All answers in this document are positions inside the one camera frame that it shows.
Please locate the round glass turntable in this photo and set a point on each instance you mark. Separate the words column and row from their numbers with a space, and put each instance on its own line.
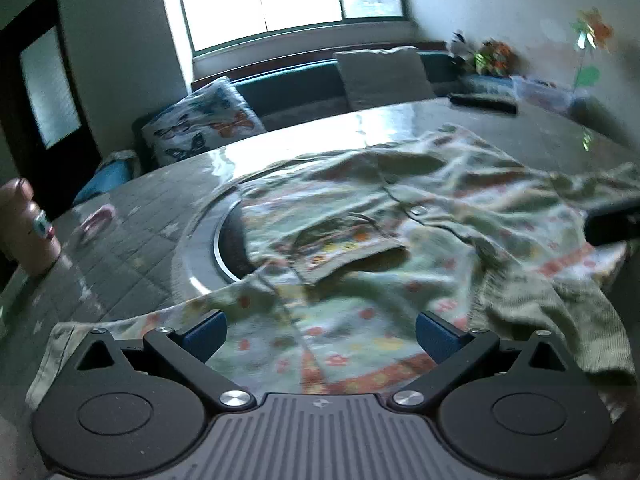
column 210, row 240

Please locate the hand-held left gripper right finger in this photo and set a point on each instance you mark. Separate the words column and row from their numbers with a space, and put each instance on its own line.
column 436, row 340

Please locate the window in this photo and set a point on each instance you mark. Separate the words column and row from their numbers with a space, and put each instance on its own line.
column 290, row 0

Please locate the blue cushion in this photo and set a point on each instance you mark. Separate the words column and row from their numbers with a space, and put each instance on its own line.
column 104, row 179

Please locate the pink cartoon-eyed bottle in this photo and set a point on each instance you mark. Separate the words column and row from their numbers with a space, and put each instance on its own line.
column 24, row 232

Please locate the pinwheel flower decoration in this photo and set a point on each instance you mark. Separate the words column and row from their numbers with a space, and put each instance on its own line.
column 591, row 35

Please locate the butterfly print pillow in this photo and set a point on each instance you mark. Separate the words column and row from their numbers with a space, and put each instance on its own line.
column 200, row 120

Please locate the teal sofa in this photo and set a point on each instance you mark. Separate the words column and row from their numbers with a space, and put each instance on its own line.
column 295, row 91

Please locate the grey cushion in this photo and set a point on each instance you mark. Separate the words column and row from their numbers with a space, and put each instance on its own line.
column 384, row 78

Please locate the floral button shirt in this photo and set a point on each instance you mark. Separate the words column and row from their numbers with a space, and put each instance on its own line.
column 380, row 240

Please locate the small pink object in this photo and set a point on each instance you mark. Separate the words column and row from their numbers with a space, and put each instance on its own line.
column 98, row 220

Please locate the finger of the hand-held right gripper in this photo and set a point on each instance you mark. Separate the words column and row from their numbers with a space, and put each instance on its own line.
column 612, row 221

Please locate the dark door with frosted glass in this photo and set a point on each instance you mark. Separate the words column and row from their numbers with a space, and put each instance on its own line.
column 42, row 90

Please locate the black remote control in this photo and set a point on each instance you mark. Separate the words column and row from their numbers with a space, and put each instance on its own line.
column 483, row 102

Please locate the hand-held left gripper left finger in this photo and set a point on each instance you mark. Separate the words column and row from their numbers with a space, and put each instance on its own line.
column 206, row 336

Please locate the clear plastic container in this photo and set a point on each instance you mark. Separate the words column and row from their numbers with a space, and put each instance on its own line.
column 545, row 93

